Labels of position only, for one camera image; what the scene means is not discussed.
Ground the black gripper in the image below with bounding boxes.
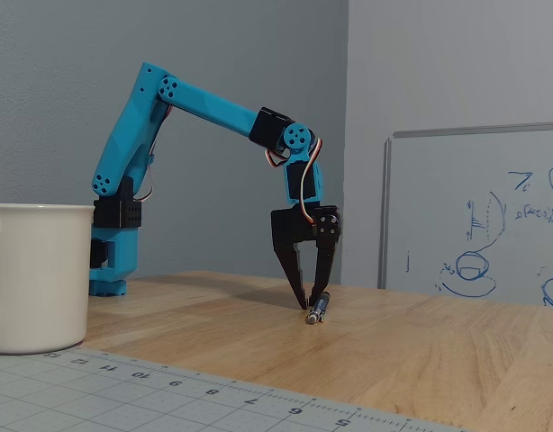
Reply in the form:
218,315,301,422
270,204,344,311

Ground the dark blue pen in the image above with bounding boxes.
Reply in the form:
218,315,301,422
306,291,331,326

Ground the whiteboard with blue drawings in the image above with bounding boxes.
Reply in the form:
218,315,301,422
376,121,553,310

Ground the grey gridded cutting mat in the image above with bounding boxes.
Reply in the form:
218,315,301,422
0,345,469,432

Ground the white ceramic mug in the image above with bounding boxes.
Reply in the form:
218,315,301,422
0,202,95,356

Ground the white red wrist servo cable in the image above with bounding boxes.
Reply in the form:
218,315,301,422
263,136,325,225

